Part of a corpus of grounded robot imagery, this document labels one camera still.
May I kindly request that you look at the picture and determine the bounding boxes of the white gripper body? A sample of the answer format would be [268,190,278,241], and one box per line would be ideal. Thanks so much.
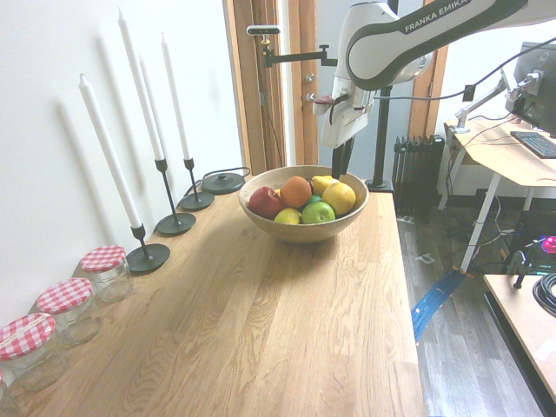
[312,89,375,149]

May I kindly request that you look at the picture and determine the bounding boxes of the pointed yellow pear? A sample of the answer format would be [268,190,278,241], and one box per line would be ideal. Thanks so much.
[311,175,341,196]

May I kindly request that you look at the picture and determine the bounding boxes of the orange fruit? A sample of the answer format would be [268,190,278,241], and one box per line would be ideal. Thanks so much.
[279,175,314,209]

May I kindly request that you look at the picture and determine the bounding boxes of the green apple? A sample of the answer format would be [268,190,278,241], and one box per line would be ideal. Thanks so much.
[301,201,337,225]

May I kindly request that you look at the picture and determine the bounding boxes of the black radiator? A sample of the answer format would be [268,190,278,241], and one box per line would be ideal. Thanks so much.
[393,134,447,216]

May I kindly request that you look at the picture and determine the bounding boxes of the wooden fruit bowl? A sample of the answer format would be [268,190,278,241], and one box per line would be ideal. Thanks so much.
[237,164,370,244]

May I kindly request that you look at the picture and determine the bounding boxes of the red apple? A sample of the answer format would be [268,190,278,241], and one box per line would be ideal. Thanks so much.
[248,186,286,220]

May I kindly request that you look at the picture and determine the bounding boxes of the wooden door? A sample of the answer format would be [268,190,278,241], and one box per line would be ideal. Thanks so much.
[222,0,321,175]

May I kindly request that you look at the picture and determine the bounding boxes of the black round base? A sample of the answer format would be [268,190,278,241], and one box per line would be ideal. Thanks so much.
[202,171,247,195]

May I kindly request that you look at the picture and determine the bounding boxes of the black candle holder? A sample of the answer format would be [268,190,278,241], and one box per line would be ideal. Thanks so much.
[125,223,171,275]
[154,158,197,237]
[178,156,215,212]

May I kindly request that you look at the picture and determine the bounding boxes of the wooden desk white legs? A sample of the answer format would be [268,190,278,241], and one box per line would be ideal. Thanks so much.
[442,116,556,275]

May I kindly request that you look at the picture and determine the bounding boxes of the blue floor strip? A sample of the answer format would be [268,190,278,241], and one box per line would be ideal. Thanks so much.
[410,268,468,344]

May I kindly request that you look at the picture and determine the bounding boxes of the white taper candle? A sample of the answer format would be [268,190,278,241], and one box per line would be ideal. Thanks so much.
[78,72,143,230]
[160,32,192,161]
[117,6,166,162]

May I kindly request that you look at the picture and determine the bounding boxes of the black keyboard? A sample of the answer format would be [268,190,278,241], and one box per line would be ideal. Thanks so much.
[510,129,556,160]

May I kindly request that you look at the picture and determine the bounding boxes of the black computer monitor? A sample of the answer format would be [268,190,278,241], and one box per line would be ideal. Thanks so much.
[512,41,556,131]

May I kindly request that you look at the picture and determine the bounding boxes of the black table clamp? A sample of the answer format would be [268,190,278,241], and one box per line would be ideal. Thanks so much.
[506,249,538,290]

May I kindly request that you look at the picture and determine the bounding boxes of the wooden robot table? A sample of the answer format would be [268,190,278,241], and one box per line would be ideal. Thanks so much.
[482,272,556,403]

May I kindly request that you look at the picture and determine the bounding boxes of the glass jar red checked lid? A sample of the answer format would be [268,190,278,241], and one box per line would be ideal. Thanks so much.
[0,312,70,393]
[80,244,134,304]
[36,277,103,348]

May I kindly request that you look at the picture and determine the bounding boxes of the black pole camera mount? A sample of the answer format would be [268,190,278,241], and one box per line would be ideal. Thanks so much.
[259,0,403,193]

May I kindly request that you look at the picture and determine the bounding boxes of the black cable coil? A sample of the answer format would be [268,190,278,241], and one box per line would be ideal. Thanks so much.
[532,272,556,318]

